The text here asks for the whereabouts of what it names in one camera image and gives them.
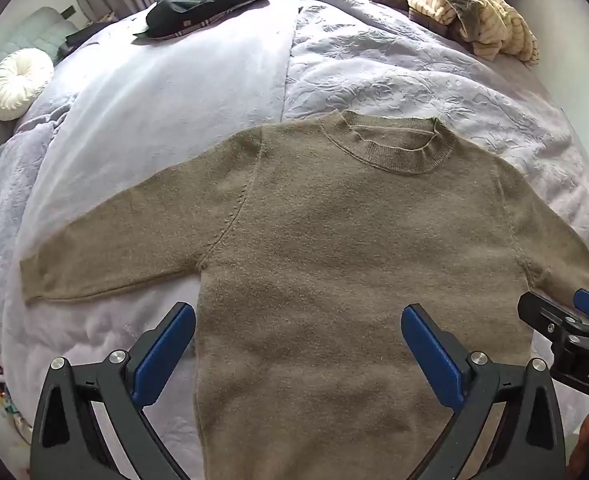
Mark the dark cloth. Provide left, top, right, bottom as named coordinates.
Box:
left=57, top=24, right=98, bottom=58

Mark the lavender fleece blanket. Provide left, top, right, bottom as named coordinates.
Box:
left=0, top=0, right=589, bottom=480

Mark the dark jacket with plaid lining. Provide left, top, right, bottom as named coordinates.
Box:
left=133, top=0, right=272, bottom=41

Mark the white round pillow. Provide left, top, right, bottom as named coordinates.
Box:
left=0, top=48, right=55, bottom=121

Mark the brown knit sweater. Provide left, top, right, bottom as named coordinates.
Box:
left=19, top=110, right=589, bottom=480

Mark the striped beige knit garment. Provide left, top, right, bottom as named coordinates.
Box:
left=407, top=0, right=540, bottom=67

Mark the grey quilted headboard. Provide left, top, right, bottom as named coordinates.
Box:
left=0, top=6, right=78, bottom=241

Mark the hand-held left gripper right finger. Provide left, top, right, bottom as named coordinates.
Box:
left=401, top=303, right=568, bottom=480

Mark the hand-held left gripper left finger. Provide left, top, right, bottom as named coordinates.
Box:
left=30, top=301, right=196, bottom=480

